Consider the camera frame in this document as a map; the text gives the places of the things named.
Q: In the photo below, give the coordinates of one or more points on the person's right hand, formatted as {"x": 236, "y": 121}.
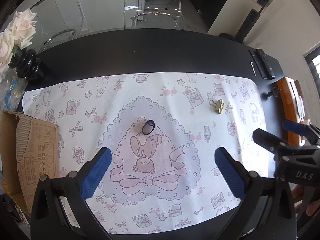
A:
{"x": 297, "y": 196}

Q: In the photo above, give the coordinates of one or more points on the gold binder clip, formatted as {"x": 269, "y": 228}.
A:
{"x": 220, "y": 106}

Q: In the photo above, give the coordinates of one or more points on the clear acrylic chair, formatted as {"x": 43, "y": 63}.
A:
{"x": 155, "y": 7}
{"x": 62, "y": 12}

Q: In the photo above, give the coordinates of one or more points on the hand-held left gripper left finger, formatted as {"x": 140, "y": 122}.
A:
{"x": 97, "y": 172}

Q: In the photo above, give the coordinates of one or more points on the black vase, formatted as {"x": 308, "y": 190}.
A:
{"x": 27, "y": 63}

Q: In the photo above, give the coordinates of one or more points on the long black block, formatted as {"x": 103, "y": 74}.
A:
{"x": 267, "y": 63}

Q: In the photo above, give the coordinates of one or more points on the flat black strip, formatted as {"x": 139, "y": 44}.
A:
{"x": 257, "y": 65}

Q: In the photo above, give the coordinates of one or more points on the blue white packet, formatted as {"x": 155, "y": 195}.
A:
{"x": 15, "y": 88}

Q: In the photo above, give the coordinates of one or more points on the clear plastic bag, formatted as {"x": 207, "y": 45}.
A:
{"x": 5, "y": 92}

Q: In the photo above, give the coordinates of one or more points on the small white hook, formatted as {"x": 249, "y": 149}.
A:
{"x": 253, "y": 68}

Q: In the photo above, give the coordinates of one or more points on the pale pink rose bouquet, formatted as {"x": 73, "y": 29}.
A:
{"x": 22, "y": 27}

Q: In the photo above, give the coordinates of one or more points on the orange wooden tray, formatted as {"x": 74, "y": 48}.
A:
{"x": 287, "y": 105}

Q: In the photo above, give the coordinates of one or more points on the brown cardboard box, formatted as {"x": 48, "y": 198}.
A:
{"x": 37, "y": 152}

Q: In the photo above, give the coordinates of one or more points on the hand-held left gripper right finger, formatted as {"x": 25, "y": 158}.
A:
{"x": 230, "y": 173}

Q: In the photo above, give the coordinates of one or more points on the printed white pink mat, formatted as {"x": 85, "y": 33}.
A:
{"x": 175, "y": 120}

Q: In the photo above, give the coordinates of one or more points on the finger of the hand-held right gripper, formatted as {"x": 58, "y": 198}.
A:
{"x": 268, "y": 140}
{"x": 295, "y": 126}

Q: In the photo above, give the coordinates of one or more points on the black upright vacuum cleaner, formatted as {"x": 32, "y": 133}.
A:
{"x": 247, "y": 25}

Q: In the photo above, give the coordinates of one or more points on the window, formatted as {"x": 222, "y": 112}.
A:
{"x": 313, "y": 60}

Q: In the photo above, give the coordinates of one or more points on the white kitchen counter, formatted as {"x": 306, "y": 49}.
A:
{"x": 225, "y": 7}

